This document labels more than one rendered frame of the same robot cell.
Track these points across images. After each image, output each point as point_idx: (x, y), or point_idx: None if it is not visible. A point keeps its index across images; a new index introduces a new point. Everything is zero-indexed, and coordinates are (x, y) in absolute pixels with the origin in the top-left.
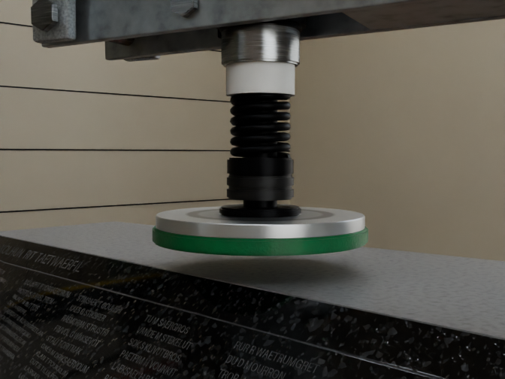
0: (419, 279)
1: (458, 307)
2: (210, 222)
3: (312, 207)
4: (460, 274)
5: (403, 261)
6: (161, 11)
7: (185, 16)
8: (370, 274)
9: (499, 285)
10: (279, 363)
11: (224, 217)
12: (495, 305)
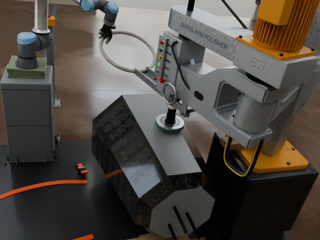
0: (155, 117)
1: (162, 111)
2: (180, 118)
3: (157, 122)
4: (148, 116)
5: (147, 122)
6: None
7: None
8: None
9: (150, 113)
10: None
11: (176, 120)
12: (158, 110)
